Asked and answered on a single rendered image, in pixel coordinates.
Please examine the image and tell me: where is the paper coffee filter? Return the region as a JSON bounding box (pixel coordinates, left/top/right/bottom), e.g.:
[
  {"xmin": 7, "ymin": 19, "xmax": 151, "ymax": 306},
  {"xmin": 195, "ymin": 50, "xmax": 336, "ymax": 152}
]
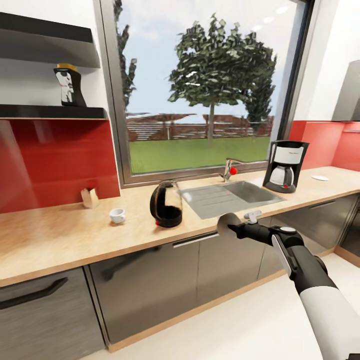
[{"xmin": 217, "ymin": 212, "xmax": 243, "ymax": 239}]

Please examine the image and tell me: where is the coffee cup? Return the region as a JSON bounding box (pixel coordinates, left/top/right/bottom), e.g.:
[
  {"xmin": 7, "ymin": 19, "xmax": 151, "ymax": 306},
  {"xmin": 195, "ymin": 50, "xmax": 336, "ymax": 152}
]
[{"xmin": 109, "ymin": 208, "xmax": 126, "ymax": 224}]

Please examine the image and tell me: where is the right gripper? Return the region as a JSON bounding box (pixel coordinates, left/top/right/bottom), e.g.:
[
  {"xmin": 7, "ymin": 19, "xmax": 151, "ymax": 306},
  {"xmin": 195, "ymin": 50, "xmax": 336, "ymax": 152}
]
[{"xmin": 228, "ymin": 222, "xmax": 263, "ymax": 241}]

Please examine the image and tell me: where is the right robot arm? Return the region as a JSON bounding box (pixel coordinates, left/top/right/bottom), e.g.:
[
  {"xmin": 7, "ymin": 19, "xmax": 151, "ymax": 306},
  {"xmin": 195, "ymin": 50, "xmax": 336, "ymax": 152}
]
[{"xmin": 228, "ymin": 209, "xmax": 360, "ymax": 360}]

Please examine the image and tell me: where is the electric kettle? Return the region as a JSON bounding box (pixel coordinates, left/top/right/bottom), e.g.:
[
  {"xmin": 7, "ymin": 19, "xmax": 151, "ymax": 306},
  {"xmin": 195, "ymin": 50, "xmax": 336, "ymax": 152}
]
[{"xmin": 150, "ymin": 179, "xmax": 183, "ymax": 228}]

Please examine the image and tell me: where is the bottle of coffee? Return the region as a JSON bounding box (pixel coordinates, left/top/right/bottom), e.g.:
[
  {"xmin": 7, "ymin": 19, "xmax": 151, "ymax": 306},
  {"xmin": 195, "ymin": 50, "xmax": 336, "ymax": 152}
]
[{"xmin": 53, "ymin": 63, "xmax": 87, "ymax": 107}]

